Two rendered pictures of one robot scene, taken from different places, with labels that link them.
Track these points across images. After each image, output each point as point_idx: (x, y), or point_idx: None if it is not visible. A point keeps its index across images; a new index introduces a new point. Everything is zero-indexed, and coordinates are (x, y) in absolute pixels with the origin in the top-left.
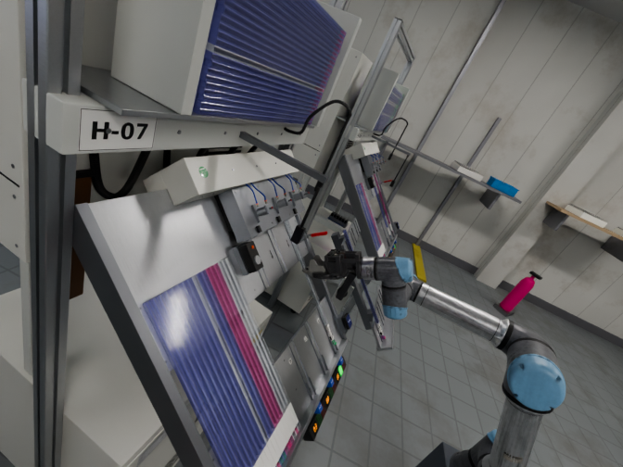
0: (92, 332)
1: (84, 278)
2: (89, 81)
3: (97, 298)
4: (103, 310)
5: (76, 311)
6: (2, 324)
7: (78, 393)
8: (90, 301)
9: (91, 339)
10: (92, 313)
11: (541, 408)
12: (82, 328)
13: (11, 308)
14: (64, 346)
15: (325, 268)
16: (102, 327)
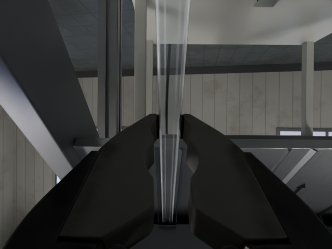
0: (316, 5)
1: (244, 38)
2: None
3: (265, 24)
4: (280, 15)
5: (289, 22)
6: (318, 33)
7: None
8: (271, 24)
9: (329, 1)
10: (288, 17)
11: None
12: (312, 11)
13: (298, 38)
14: None
15: (142, 236)
16: (307, 5)
